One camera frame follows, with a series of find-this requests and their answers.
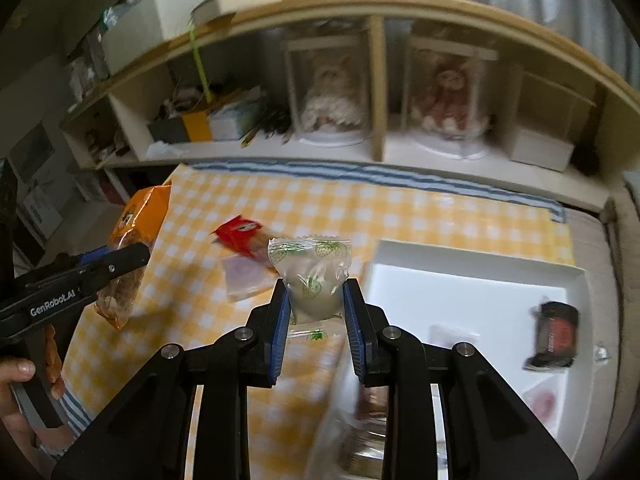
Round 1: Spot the clear packet with pink ring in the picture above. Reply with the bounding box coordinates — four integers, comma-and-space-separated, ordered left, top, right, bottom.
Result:
522, 375, 568, 426

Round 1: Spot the small white box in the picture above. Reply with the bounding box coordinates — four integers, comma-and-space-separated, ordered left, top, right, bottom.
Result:
505, 122, 576, 171

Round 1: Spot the cream dress doll display case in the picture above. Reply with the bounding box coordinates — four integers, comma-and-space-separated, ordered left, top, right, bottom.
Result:
282, 30, 373, 147

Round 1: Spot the white storage cabinet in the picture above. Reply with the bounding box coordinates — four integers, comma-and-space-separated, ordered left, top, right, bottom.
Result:
5, 110, 126, 261

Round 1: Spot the orange snack packet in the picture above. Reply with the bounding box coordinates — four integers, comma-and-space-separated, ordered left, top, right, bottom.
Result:
95, 184, 173, 331

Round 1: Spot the yellow-green strap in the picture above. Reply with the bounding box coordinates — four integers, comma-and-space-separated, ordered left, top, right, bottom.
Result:
187, 15, 213, 103

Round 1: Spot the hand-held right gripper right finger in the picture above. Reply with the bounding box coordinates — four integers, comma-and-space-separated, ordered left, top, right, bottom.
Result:
341, 277, 581, 480

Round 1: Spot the brown snack packet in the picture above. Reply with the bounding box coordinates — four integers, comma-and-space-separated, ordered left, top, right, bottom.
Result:
352, 387, 391, 423

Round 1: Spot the wooden shelf unit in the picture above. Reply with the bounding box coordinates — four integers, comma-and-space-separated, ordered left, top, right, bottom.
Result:
60, 0, 640, 213

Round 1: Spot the red dress doll display case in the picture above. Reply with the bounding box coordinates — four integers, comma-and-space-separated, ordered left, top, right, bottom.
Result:
402, 35, 501, 161

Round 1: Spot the black packet with red cake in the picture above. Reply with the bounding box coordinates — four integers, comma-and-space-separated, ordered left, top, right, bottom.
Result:
524, 301, 581, 372

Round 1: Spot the thick book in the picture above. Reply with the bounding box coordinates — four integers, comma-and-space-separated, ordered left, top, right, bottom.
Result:
192, 0, 286, 28

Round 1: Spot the red snack packet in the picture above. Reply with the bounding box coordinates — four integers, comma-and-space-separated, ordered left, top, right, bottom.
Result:
210, 215, 266, 261

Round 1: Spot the white cardboard box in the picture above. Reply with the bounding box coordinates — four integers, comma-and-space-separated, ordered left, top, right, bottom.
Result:
340, 239, 613, 480

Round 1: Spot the clear packet with green print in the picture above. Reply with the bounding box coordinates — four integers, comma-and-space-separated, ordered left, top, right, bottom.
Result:
287, 322, 341, 346
267, 235, 352, 326

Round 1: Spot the dark grey box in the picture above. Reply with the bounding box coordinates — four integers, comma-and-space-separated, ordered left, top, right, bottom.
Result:
146, 117, 191, 145

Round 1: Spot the large white box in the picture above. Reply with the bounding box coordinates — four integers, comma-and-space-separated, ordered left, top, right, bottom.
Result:
102, 0, 226, 73

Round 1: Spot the bundle of pens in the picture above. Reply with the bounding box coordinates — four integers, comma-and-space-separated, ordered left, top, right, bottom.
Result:
240, 105, 296, 148

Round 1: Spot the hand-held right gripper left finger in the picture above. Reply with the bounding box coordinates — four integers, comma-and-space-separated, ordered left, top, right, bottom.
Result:
50, 275, 292, 480

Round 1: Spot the white packet with pink filling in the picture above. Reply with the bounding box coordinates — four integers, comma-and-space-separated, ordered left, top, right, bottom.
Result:
220, 255, 278, 303

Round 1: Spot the person's left hand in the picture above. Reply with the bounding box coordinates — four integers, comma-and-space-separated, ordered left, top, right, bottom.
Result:
0, 324, 67, 461

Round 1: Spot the yellow box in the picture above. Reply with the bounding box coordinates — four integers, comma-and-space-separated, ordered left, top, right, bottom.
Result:
181, 105, 213, 143

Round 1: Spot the yellow checked tablecloth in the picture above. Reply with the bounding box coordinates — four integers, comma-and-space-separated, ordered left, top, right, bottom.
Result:
35, 160, 576, 480

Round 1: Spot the tissue pack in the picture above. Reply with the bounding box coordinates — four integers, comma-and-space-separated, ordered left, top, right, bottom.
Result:
207, 91, 266, 142

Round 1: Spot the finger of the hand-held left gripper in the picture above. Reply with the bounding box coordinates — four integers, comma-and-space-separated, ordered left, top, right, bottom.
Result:
47, 246, 111, 273
75, 241, 152, 286

